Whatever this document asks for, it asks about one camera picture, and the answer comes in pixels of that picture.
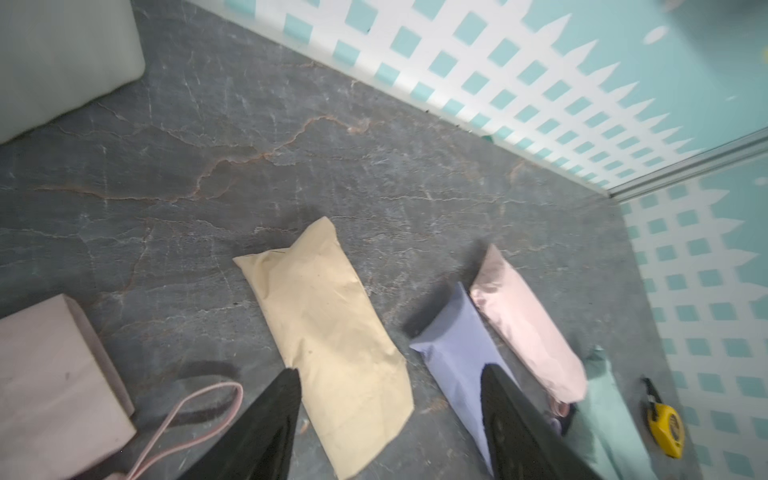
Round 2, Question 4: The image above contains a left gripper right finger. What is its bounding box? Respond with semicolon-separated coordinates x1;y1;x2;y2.
481;364;598;480

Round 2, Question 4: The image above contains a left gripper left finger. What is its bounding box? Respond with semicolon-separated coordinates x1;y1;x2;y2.
181;368;302;480

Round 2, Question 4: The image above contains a mint sleeved umbrella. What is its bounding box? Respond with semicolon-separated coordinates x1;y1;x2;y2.
564;346;657;479

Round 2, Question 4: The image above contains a beige sleeved umbrella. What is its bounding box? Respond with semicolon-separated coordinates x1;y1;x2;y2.
234;217;414;479

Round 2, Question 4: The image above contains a purple sleeved umbrella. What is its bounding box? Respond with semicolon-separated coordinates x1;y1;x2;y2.
410;283;515;471

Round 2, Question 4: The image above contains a light pink umbrella sleeve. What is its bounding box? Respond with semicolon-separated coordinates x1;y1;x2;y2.
1;294;136;479

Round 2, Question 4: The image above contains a pink sleeved umbrella rear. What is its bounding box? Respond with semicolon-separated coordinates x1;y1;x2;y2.
470;244;588;404

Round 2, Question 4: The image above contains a yellow tape measure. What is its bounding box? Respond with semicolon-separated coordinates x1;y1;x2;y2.
642;377;685;459

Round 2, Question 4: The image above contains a brown white tool box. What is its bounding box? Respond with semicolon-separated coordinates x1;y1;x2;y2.
1;0;145;143

